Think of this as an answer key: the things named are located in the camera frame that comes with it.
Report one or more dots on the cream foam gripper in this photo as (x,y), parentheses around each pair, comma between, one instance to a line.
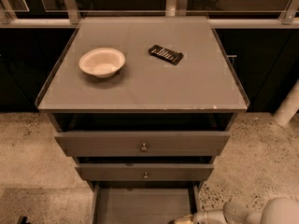
(203,216)

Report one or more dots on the grey bottom drawer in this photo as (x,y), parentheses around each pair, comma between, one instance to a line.
(143,202)

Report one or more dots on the grey drawer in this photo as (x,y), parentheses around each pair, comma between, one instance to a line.
(145,172)
(143,202)
(142,144)

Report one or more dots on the grey top drawer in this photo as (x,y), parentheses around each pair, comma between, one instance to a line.
(142,144)

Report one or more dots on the grey middle drawer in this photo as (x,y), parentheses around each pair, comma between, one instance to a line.
(145,172)

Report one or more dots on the grey drawer cabinet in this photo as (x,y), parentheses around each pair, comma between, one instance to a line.
(201,93)

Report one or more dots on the white floor pipe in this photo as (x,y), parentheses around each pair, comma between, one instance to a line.
(288,107)

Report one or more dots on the black object on floor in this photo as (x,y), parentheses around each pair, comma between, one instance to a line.
(23,220)

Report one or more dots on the white paper bowl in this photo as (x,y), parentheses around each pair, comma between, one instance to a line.
(103,62)

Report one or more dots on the metal window railing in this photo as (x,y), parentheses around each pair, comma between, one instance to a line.
(221,14)

